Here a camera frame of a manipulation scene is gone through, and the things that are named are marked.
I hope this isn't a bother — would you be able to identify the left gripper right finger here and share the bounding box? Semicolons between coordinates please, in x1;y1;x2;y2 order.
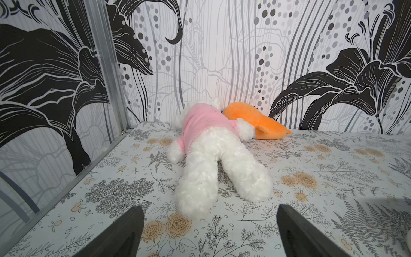
276;204;348;257

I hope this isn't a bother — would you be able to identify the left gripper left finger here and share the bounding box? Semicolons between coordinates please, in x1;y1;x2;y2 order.
74;206;144;257

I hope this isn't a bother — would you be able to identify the orange plush toy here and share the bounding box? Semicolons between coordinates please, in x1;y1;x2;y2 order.
223;102;292;140

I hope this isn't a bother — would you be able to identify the white plush bear pink shirt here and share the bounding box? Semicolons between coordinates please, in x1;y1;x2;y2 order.
167;97;273;220

